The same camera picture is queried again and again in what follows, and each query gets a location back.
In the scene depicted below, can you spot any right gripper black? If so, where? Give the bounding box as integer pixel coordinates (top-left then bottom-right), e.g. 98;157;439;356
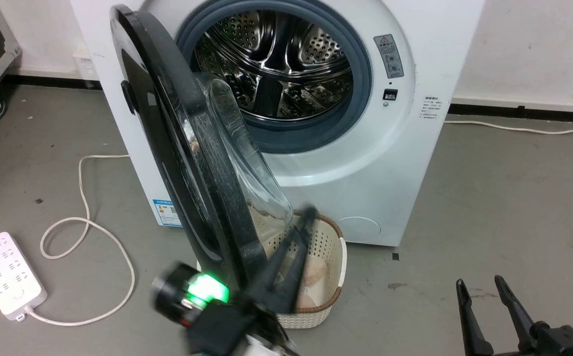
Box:
456;275;573;356

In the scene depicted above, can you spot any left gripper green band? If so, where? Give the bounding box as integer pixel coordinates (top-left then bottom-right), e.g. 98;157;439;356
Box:
150;206;318;356

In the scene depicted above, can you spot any black round washer door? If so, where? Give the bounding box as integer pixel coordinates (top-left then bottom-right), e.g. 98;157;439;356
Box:
110;4;295;293

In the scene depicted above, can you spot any white front-load washing machine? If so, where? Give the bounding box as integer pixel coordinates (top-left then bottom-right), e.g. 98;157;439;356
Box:
70;0;485;248

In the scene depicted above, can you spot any grey rubber door gasket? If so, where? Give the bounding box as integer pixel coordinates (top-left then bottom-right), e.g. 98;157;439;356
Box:
175;0;374;154

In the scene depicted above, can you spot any beige clothing in basket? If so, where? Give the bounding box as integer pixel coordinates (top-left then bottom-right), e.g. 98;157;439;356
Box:
300;257;330;310

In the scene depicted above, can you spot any cream perforated laundry basket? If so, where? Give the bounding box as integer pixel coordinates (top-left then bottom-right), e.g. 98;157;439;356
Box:
196;210;349;330

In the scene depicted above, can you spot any round white filter cover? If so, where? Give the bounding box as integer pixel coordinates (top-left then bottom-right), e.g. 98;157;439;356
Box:
335;216;382;244

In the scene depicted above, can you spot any blue energy label sticker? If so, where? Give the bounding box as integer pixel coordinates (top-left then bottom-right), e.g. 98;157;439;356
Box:
151;198;182;227

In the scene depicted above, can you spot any steel perforated washer drum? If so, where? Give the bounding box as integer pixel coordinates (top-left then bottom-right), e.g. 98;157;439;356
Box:
191;10;354;122

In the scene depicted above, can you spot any white text label sticker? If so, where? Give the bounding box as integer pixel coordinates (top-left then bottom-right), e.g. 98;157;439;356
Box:
419;96;444;121

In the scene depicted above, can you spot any grey warning sticker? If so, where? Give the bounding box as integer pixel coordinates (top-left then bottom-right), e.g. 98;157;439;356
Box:
373;34;406;80

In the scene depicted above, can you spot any white power strip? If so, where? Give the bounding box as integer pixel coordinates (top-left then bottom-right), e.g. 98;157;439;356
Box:
0;231;48;322

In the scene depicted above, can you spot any long white floor cable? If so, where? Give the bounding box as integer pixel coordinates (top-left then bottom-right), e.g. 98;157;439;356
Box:
443;120;573;135

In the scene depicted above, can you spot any white power strip cable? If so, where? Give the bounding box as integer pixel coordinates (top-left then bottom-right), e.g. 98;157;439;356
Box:
23;154;136;327

